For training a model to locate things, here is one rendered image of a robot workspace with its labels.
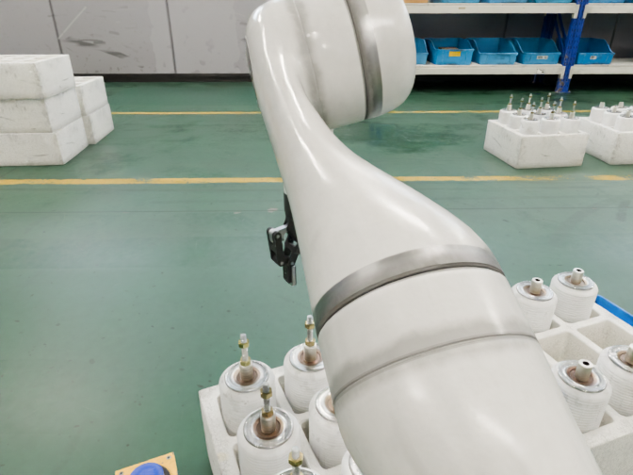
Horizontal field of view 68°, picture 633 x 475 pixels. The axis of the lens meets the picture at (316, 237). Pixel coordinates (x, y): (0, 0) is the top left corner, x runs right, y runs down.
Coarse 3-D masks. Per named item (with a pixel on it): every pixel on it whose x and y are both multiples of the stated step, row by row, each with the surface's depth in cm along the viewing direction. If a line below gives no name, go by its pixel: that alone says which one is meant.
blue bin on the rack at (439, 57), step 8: (432, 40) 485; (440, 40) 486; (448, 40) 486; (456, 40) 486; (464, 40) 470; (432, 48) 458; (464, 48) 469; (472, 48) 451; (432, 56) 460; (440, 56) 448; (448, 56) 448; (456, 56) 448; (464, 56) 449; (440, 64) 452; (448, 64) 453; (456, 64) 453; (464, 64) 453
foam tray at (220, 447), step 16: (208, 400) 85; (208, 416) 82; (304, 416) 82; (208, 432) 81; (224, 432) 79; (304, 432) 82; (208, 448) 89; (224, 448) 76; (304, 448) 76; (224, 464) 73; (304, 464) 75
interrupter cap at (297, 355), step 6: (294, 348) 86; (300, 348) 86; (318, 348) 86; (294, 354) 85; (300, 354) 85; (318, 354) 85; (294, 360) 84; (300, 360) 84; (318, 360) 84; (294, 366) 82; (300, 366) 82; (306, 366) 82; (312, 366) 82; (318, 366) 82
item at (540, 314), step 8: (512, 288) 105; (520, 296) 102; (520, 304) 102; (528, 304) 101; (536, 304) 100; (544, 304) 100; (552, 304) 100; (528, 312) 101; (536, 312) 101; (544, 312) 100; (552, 312) 102; (528, 320) 102; (536, 320) 101; (544, 320) 102; (536, 328) 102; (544, 328) 103
